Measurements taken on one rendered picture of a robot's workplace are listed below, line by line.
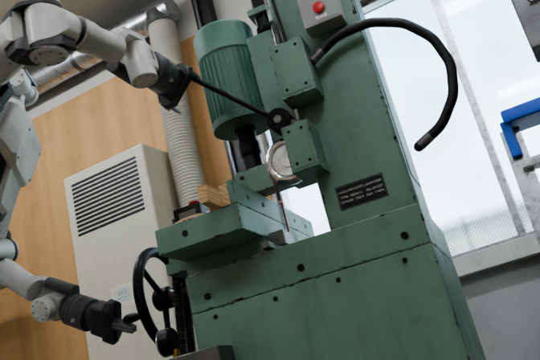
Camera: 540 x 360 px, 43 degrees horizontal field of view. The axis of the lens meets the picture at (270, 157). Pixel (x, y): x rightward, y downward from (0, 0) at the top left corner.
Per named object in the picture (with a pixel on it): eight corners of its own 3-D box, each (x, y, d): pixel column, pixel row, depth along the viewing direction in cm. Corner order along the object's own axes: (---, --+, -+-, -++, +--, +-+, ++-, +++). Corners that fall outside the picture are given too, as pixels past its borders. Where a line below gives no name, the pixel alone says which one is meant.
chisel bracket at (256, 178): (250, 207, 188) (243, 179, 191) (297, 191, 184) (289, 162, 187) (239, 202, 181) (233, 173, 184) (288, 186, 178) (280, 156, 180)
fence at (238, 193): (311, 240, 205) (306, 222, 207) (316, 239, 204) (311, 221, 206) (230, 204, 150) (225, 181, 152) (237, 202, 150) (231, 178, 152)
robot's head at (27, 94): (-8, 92, 176) (5, 63, 179) (7, 111, 185) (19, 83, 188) (16, 96, 175) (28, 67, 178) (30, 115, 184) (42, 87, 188)
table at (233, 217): (229, 287, 211) (225, 267, 213) (321, 258, 203) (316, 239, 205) (121, 267, 156) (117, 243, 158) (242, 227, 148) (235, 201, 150)
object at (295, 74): (292, 110, 175) (278, 59, 180) (325, 98, 172) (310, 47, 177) (281, 100, 167) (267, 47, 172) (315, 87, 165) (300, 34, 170)
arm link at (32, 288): (53, 323, 184) (17, 300, 189) (75, 312, 192) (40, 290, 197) (59, 302, 182) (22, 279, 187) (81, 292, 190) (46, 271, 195)
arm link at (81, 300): (104, 353, 177) (67, 341, 182) (126, 335, 185) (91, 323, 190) (102, 311, 173) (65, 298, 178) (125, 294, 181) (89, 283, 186)
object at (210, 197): (285, 239, 195) (282, 225, 196) (292, 236, 194) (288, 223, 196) (200, 203, 145) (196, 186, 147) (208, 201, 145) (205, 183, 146)
